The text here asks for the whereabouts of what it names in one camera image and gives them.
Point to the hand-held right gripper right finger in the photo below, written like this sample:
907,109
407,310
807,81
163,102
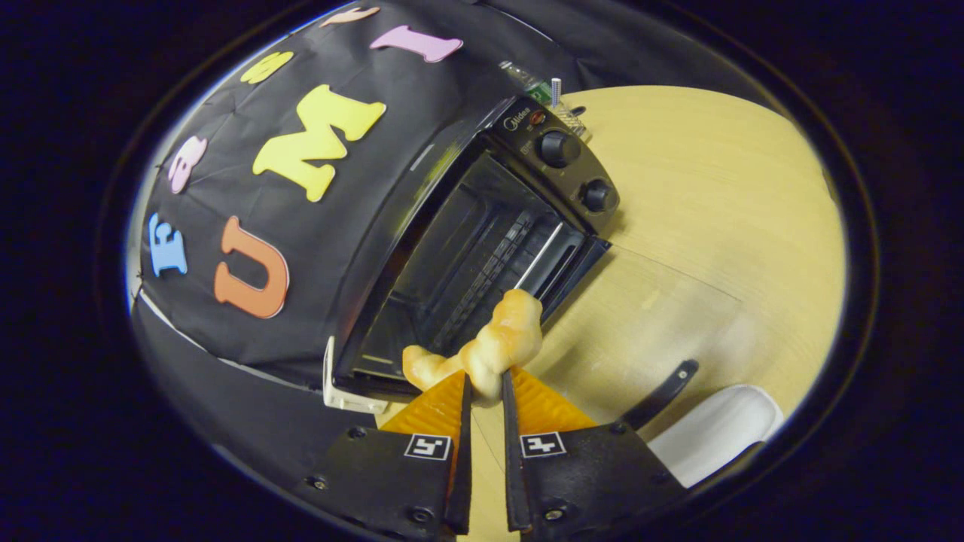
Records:
587,474

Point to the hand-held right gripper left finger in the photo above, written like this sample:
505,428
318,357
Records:
392,482

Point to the golden bread roll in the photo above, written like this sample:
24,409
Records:
501,339

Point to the black electric oven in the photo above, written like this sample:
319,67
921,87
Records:
527,120

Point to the metal oven rack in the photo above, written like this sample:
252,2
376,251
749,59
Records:
486,275

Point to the black backdrop cloth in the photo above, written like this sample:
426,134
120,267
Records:
361,211

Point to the small ribbed white cylinder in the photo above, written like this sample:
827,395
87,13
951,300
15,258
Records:
556,92

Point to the clear plastic water bottle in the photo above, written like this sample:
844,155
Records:
527,79

